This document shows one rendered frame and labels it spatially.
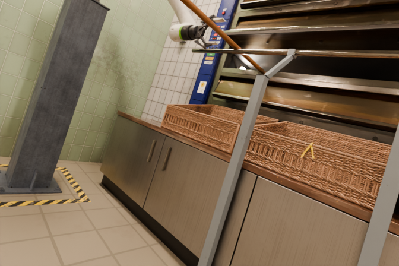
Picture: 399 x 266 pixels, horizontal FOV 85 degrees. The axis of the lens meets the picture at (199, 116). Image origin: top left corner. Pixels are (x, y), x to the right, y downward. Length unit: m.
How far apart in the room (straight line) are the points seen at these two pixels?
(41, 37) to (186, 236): 1.72
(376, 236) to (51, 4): 2.23
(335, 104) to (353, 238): 0.80
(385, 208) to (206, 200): 0.65
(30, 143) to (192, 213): 1.00
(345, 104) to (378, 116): 0.16
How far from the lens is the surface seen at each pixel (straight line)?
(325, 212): 0.89
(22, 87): 2.09
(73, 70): 1.56
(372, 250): 0.84
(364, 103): 1.48
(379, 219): 0.82
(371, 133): 1.44
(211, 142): 1.15
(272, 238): 0.96
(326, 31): 1.51
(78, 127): 2.25
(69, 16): 1.58
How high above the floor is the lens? 0.68
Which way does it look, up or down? 1 degrees up
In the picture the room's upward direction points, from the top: 18 degrees clockwise
